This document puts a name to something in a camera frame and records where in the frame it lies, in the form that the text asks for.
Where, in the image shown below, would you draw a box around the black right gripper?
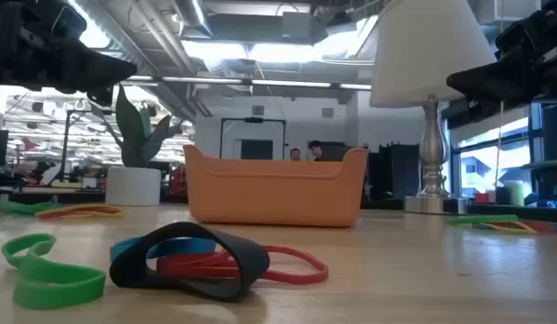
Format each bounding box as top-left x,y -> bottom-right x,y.
446,0 -> 557,116

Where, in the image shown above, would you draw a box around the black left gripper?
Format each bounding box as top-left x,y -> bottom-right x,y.
0,0 -> 139,108

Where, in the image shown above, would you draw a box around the orange rubber band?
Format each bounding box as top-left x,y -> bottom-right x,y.
37,206 -> 120,220

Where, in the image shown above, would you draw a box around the blue rubber band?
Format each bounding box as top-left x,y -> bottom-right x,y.
109,237 -> 218,262

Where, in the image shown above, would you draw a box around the red rubber band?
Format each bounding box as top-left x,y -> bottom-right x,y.
258,245 -> 329,285
156,250 -> 243,279

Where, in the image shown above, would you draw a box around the orange plastic bin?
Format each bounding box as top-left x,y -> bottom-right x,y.
183,143 -> 370,229

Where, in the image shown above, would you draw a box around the wide black rubber band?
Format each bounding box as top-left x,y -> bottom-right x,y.
109,220 -> 271,302

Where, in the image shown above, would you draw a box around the rubber bands at right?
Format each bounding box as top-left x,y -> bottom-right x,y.
518,219 -> 557,235

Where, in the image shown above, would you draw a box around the wide green rubber band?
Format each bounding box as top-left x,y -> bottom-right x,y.
1,232 -> 107,311

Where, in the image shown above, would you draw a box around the black tubular rig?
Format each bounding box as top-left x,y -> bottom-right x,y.
59,107 -> 115,184

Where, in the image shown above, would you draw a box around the white shade table lamp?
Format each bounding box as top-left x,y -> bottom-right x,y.
370,0 -> 498,215

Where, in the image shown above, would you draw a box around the black stand pole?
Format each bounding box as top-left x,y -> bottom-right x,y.
542,103 -> 557,199

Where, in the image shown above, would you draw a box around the black side desk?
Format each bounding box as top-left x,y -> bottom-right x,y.
520,159 -> 557,172

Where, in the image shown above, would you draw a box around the green roll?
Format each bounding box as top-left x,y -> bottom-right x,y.
504,180 -> 526,207

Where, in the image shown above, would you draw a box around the snake plant in white pot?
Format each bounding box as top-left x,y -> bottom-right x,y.
89,83 -> 184,207

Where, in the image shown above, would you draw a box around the black cabinet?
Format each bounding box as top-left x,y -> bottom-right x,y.
367,142 -> 424,202

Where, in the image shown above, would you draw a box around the dark screen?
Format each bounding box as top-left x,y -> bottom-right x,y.
240,139 -> 274,161

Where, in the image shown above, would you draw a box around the grey ceiling box unit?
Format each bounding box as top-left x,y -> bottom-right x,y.
281,11 -> 313,40

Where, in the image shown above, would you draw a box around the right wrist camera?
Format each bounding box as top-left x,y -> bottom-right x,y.
494,16 -> 538,59

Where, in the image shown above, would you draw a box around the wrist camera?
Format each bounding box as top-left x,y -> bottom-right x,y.
50,2 -> 88,42
494,16 -> 538,59

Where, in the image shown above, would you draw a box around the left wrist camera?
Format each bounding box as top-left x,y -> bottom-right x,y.
50,2 -> 88,42

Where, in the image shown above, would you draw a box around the silver ceiling duct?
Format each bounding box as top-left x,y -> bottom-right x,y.
172,0 -> 215,40

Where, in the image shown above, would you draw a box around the black metal frame stand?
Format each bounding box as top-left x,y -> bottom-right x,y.
219,116 -> 288,161

